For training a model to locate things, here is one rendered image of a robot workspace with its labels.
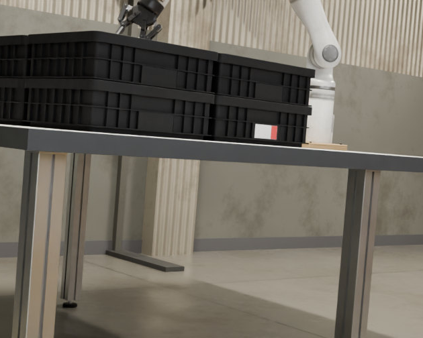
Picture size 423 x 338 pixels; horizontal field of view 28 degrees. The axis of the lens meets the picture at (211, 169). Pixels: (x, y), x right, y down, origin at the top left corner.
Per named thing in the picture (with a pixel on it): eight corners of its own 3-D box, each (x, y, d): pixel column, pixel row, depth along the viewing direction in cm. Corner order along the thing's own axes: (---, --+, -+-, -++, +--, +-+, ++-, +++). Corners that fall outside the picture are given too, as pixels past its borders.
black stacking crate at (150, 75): (144, 96, 239) (147, 56, 239) (217, 98, 218) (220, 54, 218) (22, 82, 212) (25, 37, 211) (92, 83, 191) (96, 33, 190)
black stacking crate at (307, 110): (238, 142, 268) (241, 104, 268) (311, 148, 247) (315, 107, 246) (141, 135, 240) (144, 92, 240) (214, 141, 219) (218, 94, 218)
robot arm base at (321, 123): (313, 141, 280) (318, 90, 279) (336, 143, 273) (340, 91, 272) (295, 140, 274) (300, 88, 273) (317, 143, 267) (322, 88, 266)
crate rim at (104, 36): (146, 62, 239) (147, 54, 239) (221, 62, 218) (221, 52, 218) (24, 43, 211) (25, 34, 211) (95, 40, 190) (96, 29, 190)
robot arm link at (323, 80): (306, 39, 275) (301, 92, 276) (316, 37, 266) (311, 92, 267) (333, 42, 277) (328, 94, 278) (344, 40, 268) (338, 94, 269)
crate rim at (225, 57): (243, 78, 267) (244, 70, 267) (317, 78, 246) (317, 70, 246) (146, 62, 239) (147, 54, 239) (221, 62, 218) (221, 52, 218)
